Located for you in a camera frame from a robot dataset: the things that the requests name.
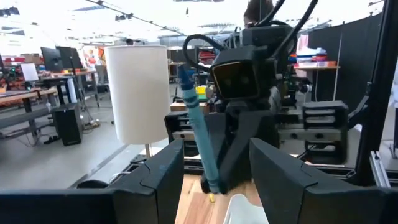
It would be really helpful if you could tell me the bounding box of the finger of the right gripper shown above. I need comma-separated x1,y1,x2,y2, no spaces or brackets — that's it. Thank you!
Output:
201,113,233,194
219,110,274,193

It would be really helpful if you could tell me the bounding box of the white plastic bin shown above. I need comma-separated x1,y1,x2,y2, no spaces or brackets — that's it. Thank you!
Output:
223,193,270,224

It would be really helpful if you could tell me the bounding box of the yellow green box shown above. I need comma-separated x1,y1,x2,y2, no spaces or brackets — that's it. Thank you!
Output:
195,86,208,102

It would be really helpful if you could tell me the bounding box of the shelf with colourful items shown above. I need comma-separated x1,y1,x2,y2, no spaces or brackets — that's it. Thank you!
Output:
294,34,341,71

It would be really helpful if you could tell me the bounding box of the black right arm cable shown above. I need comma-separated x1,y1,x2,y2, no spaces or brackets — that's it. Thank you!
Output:
255,0,286,27
182,33,226,73
269,0,320,60

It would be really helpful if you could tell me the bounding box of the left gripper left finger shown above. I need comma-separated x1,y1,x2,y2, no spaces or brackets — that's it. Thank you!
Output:
113,139,185,224

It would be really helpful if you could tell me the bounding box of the white paper towel roll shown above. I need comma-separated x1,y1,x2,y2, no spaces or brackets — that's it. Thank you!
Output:
104,45,171,159

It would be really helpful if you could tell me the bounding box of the black table clamp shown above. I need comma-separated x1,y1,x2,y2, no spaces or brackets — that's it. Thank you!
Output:
76,179,110,190

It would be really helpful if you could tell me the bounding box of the black rig upright post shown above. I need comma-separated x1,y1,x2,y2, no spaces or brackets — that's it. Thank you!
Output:
354,0,398,187

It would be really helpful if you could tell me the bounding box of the black computer monitor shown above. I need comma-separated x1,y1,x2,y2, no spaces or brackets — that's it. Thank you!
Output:
55,45,84,70
40,46,65,72

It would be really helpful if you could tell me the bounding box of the wooden workbench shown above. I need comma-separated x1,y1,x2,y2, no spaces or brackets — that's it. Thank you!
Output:
0,88,60,138

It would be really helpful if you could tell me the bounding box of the white paper sign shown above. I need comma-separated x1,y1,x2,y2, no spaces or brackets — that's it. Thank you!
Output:
20,63,40,82

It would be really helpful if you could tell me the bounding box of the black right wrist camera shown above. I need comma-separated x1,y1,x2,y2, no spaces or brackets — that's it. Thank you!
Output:
211,46,268,102

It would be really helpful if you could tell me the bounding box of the silver aluminium extrusion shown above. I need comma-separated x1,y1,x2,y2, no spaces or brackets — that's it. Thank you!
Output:
369,150,393,189

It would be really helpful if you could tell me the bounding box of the person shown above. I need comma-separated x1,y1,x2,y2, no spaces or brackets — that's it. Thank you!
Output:
243,0,275,29

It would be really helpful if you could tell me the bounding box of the black partition wall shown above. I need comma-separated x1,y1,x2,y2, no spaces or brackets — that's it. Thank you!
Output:
307,14,384,110

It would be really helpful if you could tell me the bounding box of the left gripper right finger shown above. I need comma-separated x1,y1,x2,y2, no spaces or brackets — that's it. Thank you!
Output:
249,138,318,224

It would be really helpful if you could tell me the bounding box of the black computer tower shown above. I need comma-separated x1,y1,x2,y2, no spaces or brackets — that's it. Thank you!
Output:
52,102,84,147

